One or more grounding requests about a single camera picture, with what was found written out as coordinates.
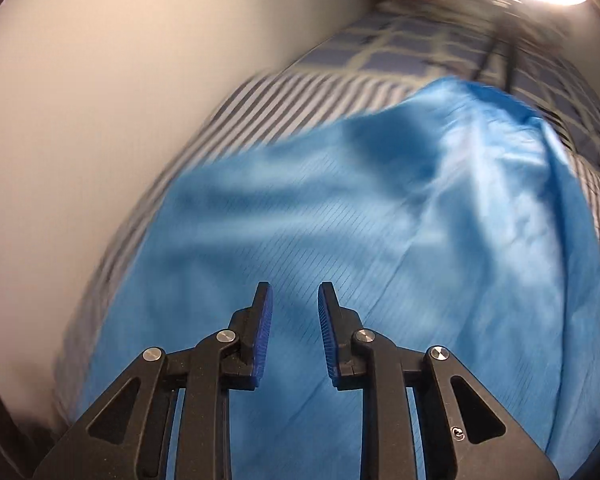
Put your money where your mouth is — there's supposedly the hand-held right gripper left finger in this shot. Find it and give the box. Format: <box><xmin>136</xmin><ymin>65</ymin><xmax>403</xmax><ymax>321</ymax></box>
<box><xmin>32</xmin><ymin>281</ymin><xmax>273</xmax><ymax>480</ymax></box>

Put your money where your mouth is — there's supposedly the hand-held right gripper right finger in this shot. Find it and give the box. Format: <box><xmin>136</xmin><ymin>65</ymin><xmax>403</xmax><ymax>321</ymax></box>
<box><xmin>317</xmin><ymin>281</ymin><xmax>561</xmax><ymax>480</ymax></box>

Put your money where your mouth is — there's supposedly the large blue garment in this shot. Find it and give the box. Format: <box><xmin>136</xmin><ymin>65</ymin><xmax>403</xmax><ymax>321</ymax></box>
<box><xmin>77</xmin><ymin>76</ymin><xmax>600</xmax><ymax>480</ymax></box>

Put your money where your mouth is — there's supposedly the blue white striped blanket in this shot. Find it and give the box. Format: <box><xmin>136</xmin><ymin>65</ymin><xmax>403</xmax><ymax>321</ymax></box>
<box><xmin>52</xmin><ymin>70</ymin><xmax>600</xmax><ymax>411</ymax></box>

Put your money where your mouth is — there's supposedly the blue checked bedsheet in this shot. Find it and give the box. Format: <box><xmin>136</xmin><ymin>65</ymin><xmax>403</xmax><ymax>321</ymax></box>
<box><xmin>290</xmin><ymin>10</ymin><xmax>600</xmax><ymax>171</ymax></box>

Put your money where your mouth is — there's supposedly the black tripod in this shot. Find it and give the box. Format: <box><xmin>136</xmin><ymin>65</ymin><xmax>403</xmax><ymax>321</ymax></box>
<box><xmin>472</xmin><ymin>0</ymin><xmax>531</xmax><ymax>92</ymax></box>

